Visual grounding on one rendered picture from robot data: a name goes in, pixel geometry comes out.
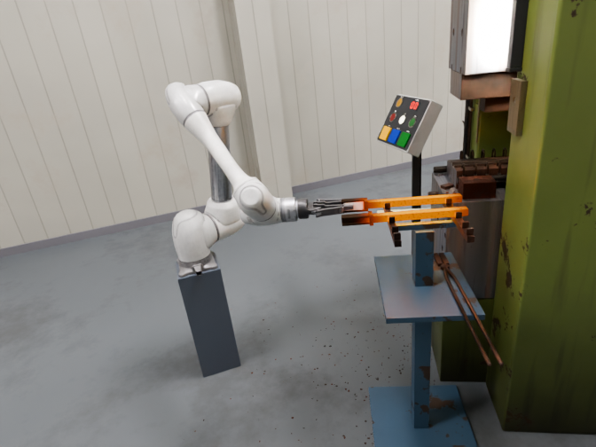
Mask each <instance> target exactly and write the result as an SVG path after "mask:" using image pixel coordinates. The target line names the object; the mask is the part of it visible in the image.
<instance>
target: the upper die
mask: <svg viewBox="0 0 596 447"><path fill-rule="evenodd" d="M517 73H518V72H511V73H509V72H507V71H505V72H496V73H487V74H469V75H464V74H462V73H459V72H457V71H454V70H451V89H450V94H452V95H453V96H454V97H456V98H458V99H459V100H469V99H479V98H498V97H509V96H510V93H511V84H512V79H513V78H517Z"/></svg>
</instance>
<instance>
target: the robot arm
mask: <svg viewBox="0 0 596 447"><path fill-rule="evenodd" d="M165 95H166V97H165V98H166V100H167V103H168V106H169V109H170V111H171V112H172V114H173V115H175V117H176V118H177V120H178V121H179V122H180V123H181V124H182V125H183V126H184V127H185V128H186V129H187V130H188V131H189V132H191V133H192V134H193V135H194V136H195V137H196V138H197V139H199V141H200V142H201V143H202V144H203V145H204V146H205V147H206V148H207V149H208V165H209V176H210V188H211V197H210V198H209V199H208V201H207V205H206V208H205V213H203V214H201V212H200V211H197V210H194V209H186V210H183V211H181V212H179V213H178V214H176V216H175V217H174V220H173V224H172V236H173V241H174V246H175V249H176V253H177V256H178V259H177V260H176V261H177V263H178V265H179V273H178V275H179V278H183V277H186V276H188V275H192V274H195V273H196V275H197V276H200V275H201V274H202V272H203V271H209V270H215V269H217V268H218V266H217V264H216V263H215V260H214V257H213V254H214V253H213V251H210V248H211V247H212V246H213V245H214V244H215V243H216V242H217V241H219V240H222V239H226V238H228V237H230V236H231V235H232V234H234V233H236V232H237V231H239V230H240V229H241V228H242V227H243V226H244V224H250V225H273V224H278V223H286V222H297V221H298V217H299V219H308V218H309V217H310V215H316V217H321V216H331V215H338V214H342V213H343V214H344V213H345V211H350V210H362V209H364V202H363V201H359V202H346V203H343V204H341V200H342V199H317V201H312V202H309V201H308V199H298V200H297V199H296V198H295V197H292V198H275V197H274V196H272V195H271V193H270V192H269V190H268V189H267V187H266V186H265V185H263V184H262V183H261V182H260V181H259V180H258V179H257V178H256V177H250V176H248V175H246V174H245V173H244V172H243V170H242V169H241V168H240V167H239V165H238V164H237V163H236V161H235V160H234V159H233V158H232V156H231V150H230V131H229V124H230V123H231V121H232V117H233V115H234V112H235V110H236V109H237V108H238V107H239V105H240V102H241V93H240V90H239V88H238V87H237V86H236V85H235V84H233V83H231V82H226V81H222V80H214V81H207V82H201V83H198V84H194V85H186V86H185V85H184V84H183V83H180V82H173V83H171V84H170V85H168V87H167V88H166V89H165ZM231 185H232V186H233V189H234V191H233V194H232V188H231Z"/></svg>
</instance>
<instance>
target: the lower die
mask: <svg viewBox="0 0 596 447"><path fill-rule="evenodd" d="M503 159H509V156H499V157H486V158H473V159H459V160H447V175H448V177H449V179H450V180H451V181H452V183H453V184H454V186H455V188H456V189H458V188H459V185H458V184H457V178H458V177H460V176H462V175H463V168H461V165H462V164H460V165H454V167H452V163H453V162H463V161H490V160H503ZM488 163H489V175H491V176H492V175H497V174H498V168H499V165H498V166H497V163H496V162H488ZM500 163H501V171H500V173H501V175H507V168H508V161H502V162H500ZM473 165H474V164H465V175H466V176H473V175H474V167H473ZM476 165H477V173H476V174H477V176H486V173H487V167H484V165H485V163H476ZM497 186H506V182H499V183H497Z"/></svg>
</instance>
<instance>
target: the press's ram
mask: <svg viewBox="0 0 596 447"><path fill-rule="evenodd" d="M512 6H513V0H451V29H450V52H449V68H450V69H452V70H454V71H457V72H459V73H462V74H463V75H478V74H487V73H496V72H505V70H506V67H507V66H506V64H507V55H508V45H509V36H510V26H511V16H512Z"/></svg>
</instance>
